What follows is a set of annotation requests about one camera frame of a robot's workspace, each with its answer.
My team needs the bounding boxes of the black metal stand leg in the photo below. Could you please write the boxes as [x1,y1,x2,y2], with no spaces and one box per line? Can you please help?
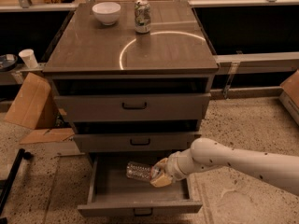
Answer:
[0,148,33,216]

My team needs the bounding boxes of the cardboard box at right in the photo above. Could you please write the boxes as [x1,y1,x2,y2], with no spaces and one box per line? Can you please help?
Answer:
[279,70,299,125]

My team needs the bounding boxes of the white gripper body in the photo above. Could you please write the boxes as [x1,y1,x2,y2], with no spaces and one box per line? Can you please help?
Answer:
[165,151,190,182]

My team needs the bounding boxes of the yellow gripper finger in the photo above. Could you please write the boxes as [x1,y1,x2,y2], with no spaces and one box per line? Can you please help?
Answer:
[150,172,172,188]
[153,158,168,171]

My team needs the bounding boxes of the flat brown cardboard piece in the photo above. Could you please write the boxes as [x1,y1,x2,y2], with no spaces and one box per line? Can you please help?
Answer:
[20,128,74,145]

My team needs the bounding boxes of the grey bottom drawer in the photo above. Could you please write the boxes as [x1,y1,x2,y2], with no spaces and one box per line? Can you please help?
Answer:
[78,151,202,217]

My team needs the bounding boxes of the metal shelf rail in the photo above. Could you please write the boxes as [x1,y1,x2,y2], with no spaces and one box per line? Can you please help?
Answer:
[214,51,299,75]

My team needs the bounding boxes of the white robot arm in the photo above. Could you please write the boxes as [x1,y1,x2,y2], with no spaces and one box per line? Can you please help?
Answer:
[150,138,299,195]

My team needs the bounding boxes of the grey top drawer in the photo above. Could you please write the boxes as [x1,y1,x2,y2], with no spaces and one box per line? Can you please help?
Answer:
[54,94,210,122]

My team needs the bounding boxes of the clear plastic water bottle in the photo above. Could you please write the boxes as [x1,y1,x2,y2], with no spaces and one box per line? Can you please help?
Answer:
[126,161,161,182]

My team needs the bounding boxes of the white paper cup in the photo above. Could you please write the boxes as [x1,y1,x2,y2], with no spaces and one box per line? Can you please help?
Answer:
[19,49,38,68]

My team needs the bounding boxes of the standing brown cardboard piece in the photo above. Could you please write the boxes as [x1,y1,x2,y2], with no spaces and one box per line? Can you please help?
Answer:
[5,73,58,130]

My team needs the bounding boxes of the grey drawer cabinet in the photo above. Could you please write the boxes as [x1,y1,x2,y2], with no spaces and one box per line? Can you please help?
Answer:
[42,0,220,217]

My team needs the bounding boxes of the grey drawer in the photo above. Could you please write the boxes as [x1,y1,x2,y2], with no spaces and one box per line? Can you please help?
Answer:
[74,132,201,153]
[78,151,202,217]
[54,94,210,122]

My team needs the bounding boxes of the white ceramic bowl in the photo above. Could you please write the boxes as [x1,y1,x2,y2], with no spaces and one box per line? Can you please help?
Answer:
[93,2,121,25]

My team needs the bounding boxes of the grey middle drawer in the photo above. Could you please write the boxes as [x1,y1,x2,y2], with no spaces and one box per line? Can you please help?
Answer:
[74,132,201,153]

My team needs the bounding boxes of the green soda can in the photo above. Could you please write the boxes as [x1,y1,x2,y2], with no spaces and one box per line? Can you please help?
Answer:
[135,0,151,34]

